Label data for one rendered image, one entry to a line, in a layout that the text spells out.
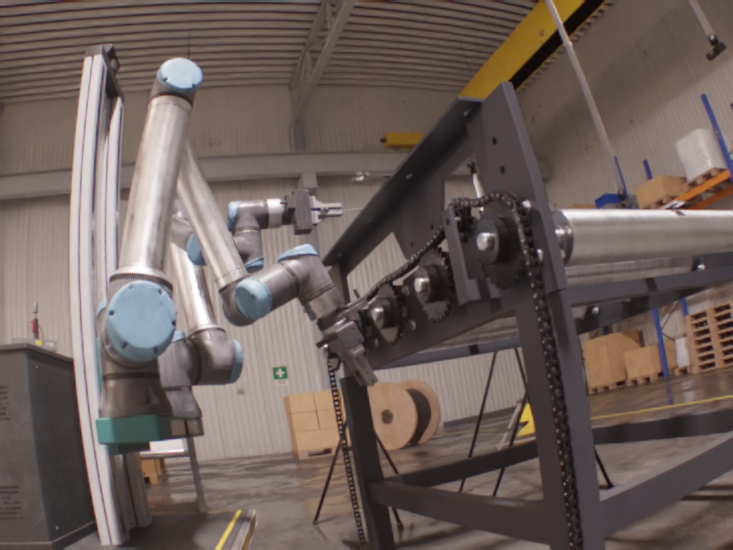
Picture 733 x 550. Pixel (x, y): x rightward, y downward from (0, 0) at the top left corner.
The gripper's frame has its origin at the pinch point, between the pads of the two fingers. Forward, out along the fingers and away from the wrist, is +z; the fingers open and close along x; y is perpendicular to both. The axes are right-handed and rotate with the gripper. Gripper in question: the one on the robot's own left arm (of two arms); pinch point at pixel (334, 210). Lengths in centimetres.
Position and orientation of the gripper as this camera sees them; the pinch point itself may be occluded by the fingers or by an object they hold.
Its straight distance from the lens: 180.3
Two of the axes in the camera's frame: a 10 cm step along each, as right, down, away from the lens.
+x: 1.6, 9.6, -2.4
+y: -3.3, 2.8, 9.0
